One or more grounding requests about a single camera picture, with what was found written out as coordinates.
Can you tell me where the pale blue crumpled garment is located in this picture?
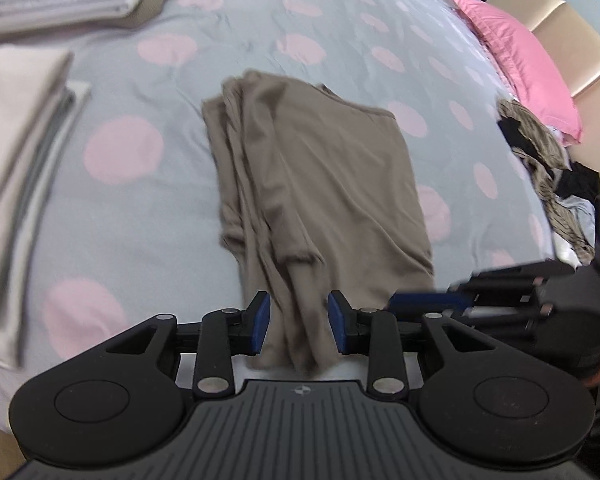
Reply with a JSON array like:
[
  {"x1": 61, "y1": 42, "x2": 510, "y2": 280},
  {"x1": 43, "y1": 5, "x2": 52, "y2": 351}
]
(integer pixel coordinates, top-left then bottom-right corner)
[{"x1": 555, "y1": 194, "x2": 597, "y2": 261}]

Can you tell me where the taupe T-shirt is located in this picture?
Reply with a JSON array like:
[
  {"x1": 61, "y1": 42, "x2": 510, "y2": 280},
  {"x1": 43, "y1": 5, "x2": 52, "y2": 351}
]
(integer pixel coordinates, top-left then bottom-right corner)
[{"x1": 201, "y1": 70, "x2": 436, "y2": 378}]

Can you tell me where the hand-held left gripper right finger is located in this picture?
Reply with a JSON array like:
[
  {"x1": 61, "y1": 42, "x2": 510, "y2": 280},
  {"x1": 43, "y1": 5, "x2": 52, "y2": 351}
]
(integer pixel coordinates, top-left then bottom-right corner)
[{"x1": 328, "y1": 290, "x2": 496, "y2": 397}]

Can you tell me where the black crumpled garment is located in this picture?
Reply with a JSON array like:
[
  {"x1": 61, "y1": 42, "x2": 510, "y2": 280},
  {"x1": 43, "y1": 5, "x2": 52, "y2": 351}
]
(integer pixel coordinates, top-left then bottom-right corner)
[{"x1": 498, "y1": 116, "x2": 600, "y2": 203}]

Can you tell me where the white folded garment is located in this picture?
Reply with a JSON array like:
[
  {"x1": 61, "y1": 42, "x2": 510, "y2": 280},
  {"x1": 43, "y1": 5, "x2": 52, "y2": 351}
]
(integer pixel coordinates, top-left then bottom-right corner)
[{"x1": 0, "y1": 80, "x2": 92, "y2": 372}]

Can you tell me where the pile of unfolded clothes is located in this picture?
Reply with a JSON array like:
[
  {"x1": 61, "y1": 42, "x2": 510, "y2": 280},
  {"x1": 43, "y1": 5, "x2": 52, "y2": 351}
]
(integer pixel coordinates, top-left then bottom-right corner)
[{"x1": 496, "y1": 99, "x2": 597, "y2": 263}]

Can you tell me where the beige padded headboard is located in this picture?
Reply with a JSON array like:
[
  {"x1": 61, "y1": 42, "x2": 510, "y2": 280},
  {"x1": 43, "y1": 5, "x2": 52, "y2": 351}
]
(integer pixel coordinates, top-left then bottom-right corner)
[{"x1": 487, "y1": 0, "x2": 600, "y2": 196}]

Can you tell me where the beige folded garment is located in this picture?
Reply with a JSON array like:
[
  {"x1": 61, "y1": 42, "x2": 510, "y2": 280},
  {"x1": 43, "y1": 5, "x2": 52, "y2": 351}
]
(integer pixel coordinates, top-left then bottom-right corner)
[{"x1": 0, "y1": 50, "x2": 76, "y2": 333}]

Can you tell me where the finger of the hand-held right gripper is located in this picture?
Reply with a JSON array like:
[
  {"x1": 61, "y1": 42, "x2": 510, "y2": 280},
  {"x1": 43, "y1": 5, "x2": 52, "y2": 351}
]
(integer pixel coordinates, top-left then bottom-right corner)
[
  {"x1": 450, "y1": 261, "x2": 576, "y2": 295},
  {"x1": 390, "y1": 291, "x2": 546, "y2": 341}
]

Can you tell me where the pink pillow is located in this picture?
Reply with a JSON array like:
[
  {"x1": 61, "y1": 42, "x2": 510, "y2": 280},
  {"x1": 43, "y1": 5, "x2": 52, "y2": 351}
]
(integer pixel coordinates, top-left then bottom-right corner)
[{"x1": 450, "y1": 0, "x2": 583, "y2": 147}]

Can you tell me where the grey pink-dotted bed sheet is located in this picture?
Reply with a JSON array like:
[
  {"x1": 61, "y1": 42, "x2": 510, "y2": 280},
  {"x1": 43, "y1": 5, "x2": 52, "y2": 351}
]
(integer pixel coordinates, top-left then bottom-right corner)
[{"x1": 0, "y1": 0, "x2": 581, "y2": 436}]

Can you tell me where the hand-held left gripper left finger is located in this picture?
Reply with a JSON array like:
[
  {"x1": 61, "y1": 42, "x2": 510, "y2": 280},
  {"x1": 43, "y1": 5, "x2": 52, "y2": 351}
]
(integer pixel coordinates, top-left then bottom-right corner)
[{"x1": 105, "y1": 291, "x2": 272, "y2": 397}]

